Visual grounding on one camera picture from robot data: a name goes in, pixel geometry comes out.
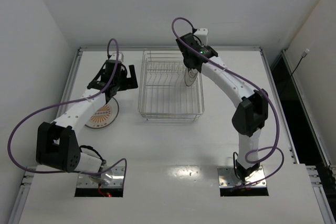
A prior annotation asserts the dark green rimmed plate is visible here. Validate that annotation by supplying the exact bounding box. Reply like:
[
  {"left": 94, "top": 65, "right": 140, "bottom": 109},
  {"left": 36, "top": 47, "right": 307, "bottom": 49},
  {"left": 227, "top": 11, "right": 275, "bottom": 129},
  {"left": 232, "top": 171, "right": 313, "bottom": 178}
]
[{"left": 184, "top": 68, "right": 195, "bottom": 86}]

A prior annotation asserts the orange sunburst plate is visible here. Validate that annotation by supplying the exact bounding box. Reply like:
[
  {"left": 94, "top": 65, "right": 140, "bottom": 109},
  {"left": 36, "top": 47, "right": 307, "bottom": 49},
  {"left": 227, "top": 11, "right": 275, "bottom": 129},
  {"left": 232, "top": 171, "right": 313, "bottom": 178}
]
[{"left": 85, "top": 98, "right": 119, "bottom": 129}]

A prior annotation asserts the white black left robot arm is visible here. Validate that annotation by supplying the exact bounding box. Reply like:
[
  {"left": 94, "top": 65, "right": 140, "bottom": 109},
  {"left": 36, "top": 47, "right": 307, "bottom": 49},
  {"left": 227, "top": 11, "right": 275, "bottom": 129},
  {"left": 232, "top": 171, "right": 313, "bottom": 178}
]
[{"left": 36, "top": 59, "right": 138, "bottom": 185}]

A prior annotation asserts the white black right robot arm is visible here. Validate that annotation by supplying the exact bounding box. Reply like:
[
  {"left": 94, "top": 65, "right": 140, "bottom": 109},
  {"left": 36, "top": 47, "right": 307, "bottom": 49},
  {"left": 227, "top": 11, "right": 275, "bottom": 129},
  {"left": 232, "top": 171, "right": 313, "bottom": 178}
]
[{"left": 176, "top": 33, "right": 268, "bottom": 182}]

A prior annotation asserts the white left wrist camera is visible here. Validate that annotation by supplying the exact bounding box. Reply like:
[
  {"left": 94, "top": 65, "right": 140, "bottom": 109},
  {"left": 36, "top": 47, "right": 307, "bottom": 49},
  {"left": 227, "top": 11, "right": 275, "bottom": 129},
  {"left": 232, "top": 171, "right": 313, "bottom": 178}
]
[{"left": 110, "top": 52, "right": 124, "bottom": 62}]

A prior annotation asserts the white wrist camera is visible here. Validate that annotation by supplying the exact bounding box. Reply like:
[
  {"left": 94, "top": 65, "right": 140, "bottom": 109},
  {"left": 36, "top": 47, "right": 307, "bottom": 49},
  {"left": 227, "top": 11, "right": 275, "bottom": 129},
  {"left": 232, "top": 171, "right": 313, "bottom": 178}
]
[
  {"left": 194, "top": 28, "right": 208, "bottom": 46},
  {"left": 110, "top": 52, "right": 124, "bottom": 62}
]

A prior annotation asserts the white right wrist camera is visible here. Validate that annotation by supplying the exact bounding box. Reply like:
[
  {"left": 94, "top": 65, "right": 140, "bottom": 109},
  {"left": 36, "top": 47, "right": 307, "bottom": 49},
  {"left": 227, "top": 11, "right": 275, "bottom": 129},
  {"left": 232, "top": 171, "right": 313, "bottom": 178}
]
[{"left": 194, "top": 28, "right": 208, "bottom": 46}]

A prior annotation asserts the steel wire dish rack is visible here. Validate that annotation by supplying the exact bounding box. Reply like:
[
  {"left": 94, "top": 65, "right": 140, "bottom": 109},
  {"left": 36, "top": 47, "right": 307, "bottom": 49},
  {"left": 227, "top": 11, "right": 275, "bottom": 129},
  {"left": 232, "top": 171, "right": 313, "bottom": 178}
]
[{"left": 138, "top": 50, "right": 204, "bottom": 122}]

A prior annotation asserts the aluminium table frame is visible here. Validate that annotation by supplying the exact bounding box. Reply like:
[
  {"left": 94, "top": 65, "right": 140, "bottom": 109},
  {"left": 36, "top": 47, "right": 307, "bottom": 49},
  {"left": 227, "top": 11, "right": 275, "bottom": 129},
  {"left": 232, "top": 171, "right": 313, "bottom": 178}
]
[{"left": 7, "top": 45, "right": 336, "bottom": 224}]

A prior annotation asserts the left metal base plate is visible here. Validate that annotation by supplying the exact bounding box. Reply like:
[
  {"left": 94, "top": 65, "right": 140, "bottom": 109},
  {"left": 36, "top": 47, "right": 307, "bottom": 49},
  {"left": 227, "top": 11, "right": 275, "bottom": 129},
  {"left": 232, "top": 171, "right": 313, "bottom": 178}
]
[{"left": 77, "top": 166, "right": 125, "bottom": 189}]

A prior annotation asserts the metal base plate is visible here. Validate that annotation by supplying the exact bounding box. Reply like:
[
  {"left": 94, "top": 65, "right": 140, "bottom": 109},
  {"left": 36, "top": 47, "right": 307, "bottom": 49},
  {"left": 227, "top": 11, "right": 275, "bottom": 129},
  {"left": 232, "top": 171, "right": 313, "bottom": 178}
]
[
  {"left": 217, "top": 166, "right": 267, "bottom": 188},
  {"left": 77, "top": 166, "right": 125, "bottom": 189}
]

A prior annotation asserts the black cable with white plug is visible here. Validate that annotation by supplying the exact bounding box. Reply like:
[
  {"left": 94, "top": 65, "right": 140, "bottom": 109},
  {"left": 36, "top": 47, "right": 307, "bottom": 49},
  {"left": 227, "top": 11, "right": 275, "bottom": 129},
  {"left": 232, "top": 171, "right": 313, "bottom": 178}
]
[{"left": 290, "top": 48, "right": 310, "bottom": 77}]

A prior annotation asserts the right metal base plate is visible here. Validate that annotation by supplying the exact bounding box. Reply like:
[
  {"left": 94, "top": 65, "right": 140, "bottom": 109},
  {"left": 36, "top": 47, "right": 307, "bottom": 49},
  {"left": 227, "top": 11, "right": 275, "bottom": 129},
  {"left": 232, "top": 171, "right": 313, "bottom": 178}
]
[{"left": 217, "top": 166, "right": 267, "bottom": 188}]

